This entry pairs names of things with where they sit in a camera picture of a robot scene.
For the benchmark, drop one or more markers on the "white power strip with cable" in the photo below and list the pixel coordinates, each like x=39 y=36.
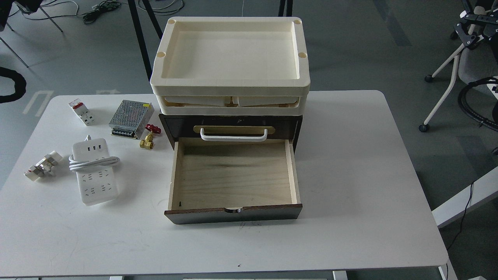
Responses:
x=93 y=165

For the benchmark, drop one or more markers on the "open wooden drawer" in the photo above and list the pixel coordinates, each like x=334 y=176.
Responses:
x=233 y=182

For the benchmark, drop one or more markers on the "cream plastic tray top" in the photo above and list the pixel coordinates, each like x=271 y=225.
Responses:
x=232 y=56

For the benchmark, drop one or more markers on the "metal mesh power supply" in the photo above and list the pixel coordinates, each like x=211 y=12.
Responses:
x=131 y=118

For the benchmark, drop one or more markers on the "white red circuit breaker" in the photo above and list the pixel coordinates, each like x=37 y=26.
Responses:
x=82 y=111

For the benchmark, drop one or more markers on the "white metal pipe fitting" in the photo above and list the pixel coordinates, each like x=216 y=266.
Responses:
x=45 y=167

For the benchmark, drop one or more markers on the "white side table edge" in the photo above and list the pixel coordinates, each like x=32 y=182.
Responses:
x=475 y=195

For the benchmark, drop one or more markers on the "white drawer handle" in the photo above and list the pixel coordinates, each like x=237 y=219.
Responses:
x=228 y=138

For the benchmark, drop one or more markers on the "brass valve red handle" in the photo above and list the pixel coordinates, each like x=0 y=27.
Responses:
x=147 y=142

